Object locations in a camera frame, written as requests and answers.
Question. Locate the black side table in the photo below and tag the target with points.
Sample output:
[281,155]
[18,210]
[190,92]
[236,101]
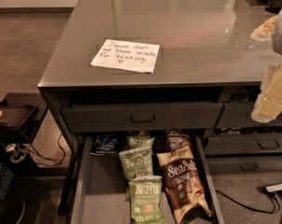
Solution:
[22,115]

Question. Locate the white power strip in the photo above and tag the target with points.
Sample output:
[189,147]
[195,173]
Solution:
[274,188]

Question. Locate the green Kettle bag middle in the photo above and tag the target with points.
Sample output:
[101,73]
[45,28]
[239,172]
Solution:
[136,162]

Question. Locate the grey drawer cabinet counter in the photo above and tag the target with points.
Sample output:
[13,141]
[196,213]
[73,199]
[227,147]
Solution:
[206,55]

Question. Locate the top left drawer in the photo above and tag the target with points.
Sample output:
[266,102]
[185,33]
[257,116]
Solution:
[134,117]

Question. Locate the open middle drawer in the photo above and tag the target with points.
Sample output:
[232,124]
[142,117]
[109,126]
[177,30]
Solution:
[100,194]

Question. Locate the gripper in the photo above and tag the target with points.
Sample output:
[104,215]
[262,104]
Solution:
[269,102]

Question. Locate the green Kettle bag rear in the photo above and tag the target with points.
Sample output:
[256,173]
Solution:
[136,141]

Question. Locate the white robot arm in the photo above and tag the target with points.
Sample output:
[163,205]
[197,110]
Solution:
[271,30]

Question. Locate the green Kettle bag front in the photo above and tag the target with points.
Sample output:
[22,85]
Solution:
[145,198]

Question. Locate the top right drawer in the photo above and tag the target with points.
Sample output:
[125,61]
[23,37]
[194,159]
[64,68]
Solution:
[238,115]

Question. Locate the middle right drawer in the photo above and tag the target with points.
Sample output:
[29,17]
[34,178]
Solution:
[244,144]

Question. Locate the handwritten white paper note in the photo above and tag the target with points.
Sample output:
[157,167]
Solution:
[125,55]

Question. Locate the blue chip bag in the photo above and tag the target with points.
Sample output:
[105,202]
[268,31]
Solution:
[107,144]

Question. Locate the round metal object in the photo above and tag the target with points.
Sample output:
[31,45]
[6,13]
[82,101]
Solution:
[16,153]

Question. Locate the green kettle bag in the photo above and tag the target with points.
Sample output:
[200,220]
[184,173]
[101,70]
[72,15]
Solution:
[136,162]
[136,141]
[145,198]

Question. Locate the brown chip bag rear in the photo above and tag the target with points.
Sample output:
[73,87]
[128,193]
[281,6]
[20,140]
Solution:
[177,139]

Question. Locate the brown sea salt chip bag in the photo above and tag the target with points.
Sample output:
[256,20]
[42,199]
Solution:
[184,187]

